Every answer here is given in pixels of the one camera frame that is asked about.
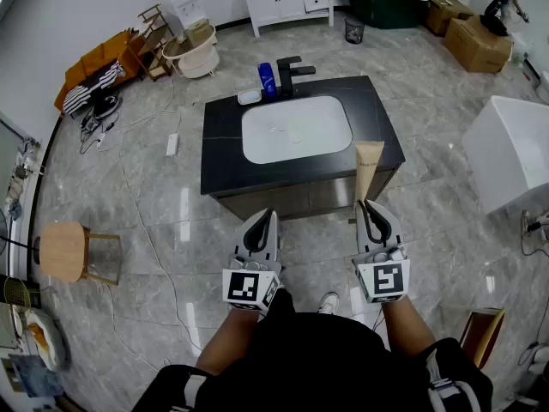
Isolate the yellow racket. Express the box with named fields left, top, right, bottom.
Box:
left=3, top=276, right=42, bottom=313

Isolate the beige paper cone wrapper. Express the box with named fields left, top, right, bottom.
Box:
left=354, top=140, right=386, bottom=209

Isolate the person's right forearm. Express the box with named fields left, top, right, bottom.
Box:
left=379, top=294, right=438, bottom=359

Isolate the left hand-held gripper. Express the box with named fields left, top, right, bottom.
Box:
left=221, top=207, right=287, bottom=317

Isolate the white square tub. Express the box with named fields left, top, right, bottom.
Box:
left=462, top=95, right=549, bottom=216

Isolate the white sink basin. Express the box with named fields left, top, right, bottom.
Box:
left=241, top=95, right=353, bottom=166

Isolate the black vanity cabinet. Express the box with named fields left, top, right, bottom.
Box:
left=200, top=75, right=407, bottom=221

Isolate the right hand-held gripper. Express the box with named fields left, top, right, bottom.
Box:
left=352, top=198, right=412, bottom=305

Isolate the wooden stool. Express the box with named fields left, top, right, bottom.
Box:
left=38, top=221, right=123, bottom=286

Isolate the wooden shelf rack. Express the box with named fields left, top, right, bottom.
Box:
left=136, top=3, right=178, bottom=82

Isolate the person's black clothing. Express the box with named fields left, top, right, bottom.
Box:
left=131, top=288, right=495, bottom=412

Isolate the brown wooden frame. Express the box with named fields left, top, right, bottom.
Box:
left=460, top=308, right=506, bottom=371

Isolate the black white striped cloth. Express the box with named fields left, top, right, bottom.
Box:
left=62, top=59, right=127, bottom=116

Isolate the black round device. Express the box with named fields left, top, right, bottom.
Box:
left=92, top=94, right=124, bottom=119

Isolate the white bathroom cabinet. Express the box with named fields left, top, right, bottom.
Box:
left=238, top=0, right=335, bottom=39

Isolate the black standing fan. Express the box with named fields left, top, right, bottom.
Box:
left=0, top=207, right=42, bottom=266

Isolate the person's white right shoe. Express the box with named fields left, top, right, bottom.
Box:
left=317, top=292, right=341, bottom=316

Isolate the grey pet bed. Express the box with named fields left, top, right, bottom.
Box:
left=24, top=309, right=69, bottom=372

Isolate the black wire trash bin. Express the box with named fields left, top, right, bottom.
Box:
left=344, top=16, right=365, bottom=45

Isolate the black faucet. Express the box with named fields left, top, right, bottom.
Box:
left=276, top=56, right=317, bottom=99

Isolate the person's left forearm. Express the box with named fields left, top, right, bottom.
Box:
left=195, top=303, right=263, bottom=377

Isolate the round beige trolley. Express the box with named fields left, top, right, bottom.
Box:
left=161, top=20, right=220, bottom=80

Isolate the orange sofa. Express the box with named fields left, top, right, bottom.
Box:
left=54, top=30, right=147, bottom=113

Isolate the blue bottle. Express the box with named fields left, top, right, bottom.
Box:
left=257, top=62, right=277, bottom=99

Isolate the large cardboard box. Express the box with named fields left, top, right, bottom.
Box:
left=443, top=15, right=514, bottom=75

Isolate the dark green bathtub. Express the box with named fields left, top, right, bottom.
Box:
left=337, top=0, right=430, bottom=30

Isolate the long white cable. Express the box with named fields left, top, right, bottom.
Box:
left=116, top=152, right=203, bottom=371

